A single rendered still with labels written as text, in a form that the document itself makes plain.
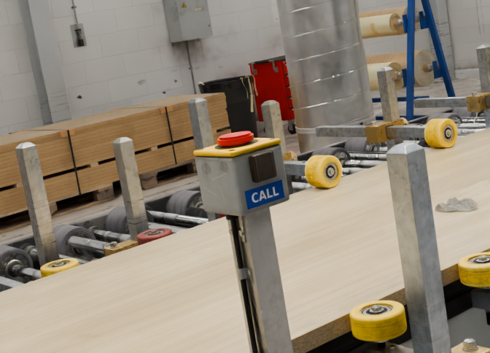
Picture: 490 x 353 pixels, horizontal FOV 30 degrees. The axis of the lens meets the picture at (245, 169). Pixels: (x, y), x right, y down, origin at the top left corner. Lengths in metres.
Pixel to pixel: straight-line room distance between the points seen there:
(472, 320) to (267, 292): 0.68
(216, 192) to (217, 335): 0.43
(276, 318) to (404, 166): 0.27
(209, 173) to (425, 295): 0.36
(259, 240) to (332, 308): 0.42
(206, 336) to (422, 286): 0.35
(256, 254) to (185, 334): 0.43
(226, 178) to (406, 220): 0.30
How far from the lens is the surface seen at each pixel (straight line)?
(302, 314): 1.40
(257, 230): 0.99
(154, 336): 1.42
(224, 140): 0.98
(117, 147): 2.17
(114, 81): 9.24
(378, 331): 1.33
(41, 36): 8.66
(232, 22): 10.15
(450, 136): 2.58
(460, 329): 1.62
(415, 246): 1.18
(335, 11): 5.33
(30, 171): 2.05
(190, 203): 2.72
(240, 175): 0.95
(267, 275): 1.01
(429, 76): 8.83
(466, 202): 1.88
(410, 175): 1.16
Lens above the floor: 1.36
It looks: 10 degrees down
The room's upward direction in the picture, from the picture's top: 10 degrees counter-clockwise
